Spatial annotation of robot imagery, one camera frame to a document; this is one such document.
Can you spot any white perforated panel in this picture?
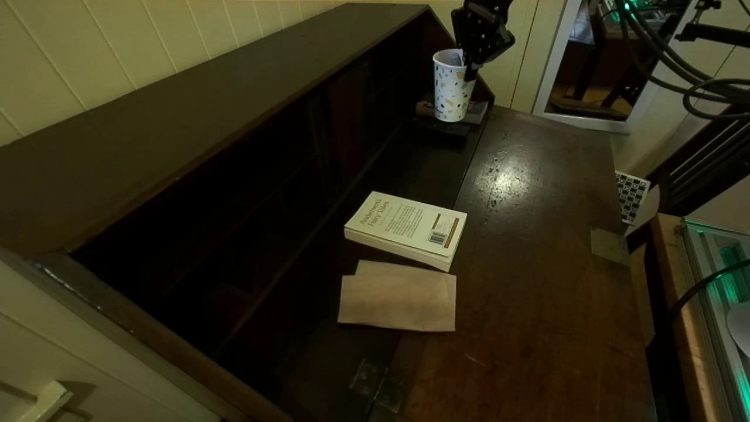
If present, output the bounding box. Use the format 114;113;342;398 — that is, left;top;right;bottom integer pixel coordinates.
614;169;660;238

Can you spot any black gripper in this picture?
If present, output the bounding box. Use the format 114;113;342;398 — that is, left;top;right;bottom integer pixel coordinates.
447;0;520;85

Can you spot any dark wooden secretary desk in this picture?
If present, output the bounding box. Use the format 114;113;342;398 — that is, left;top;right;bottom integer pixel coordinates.
0;0;660;422

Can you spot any white paperback book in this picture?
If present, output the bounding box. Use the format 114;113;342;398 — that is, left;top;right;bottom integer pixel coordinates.
342;191;468;275

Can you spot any polka dot paper cup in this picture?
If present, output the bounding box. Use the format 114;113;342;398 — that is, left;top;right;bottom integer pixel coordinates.
432;48;480;126

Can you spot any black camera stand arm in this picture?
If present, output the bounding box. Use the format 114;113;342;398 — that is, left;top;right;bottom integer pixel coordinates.
676;0;750;49

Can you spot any brass desk hinge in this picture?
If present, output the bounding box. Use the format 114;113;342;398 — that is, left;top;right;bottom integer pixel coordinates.
348;356;411;417

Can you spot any small beige paper note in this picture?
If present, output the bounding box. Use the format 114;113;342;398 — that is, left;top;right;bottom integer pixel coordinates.
589;225;630;265

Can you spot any green lit control box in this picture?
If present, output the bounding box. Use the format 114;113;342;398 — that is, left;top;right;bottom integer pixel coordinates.
678;215;750;422

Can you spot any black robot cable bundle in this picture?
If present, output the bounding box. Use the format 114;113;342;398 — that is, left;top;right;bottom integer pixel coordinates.
598;0;750;123

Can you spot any dark wooden bed frame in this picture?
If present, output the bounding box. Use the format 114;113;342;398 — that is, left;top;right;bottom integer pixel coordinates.
648;101;750;219

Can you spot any brown paper envelope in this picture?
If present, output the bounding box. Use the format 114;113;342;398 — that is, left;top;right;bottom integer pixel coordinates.
335;259;460;335

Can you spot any wooden side table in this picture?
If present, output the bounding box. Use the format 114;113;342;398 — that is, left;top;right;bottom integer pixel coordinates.
642;211;723;422

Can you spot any black flat case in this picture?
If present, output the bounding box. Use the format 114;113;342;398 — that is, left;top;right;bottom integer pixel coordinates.
411;117;474;145

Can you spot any thin black power cable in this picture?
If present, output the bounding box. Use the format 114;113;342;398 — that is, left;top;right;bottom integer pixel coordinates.
670;255;750;317

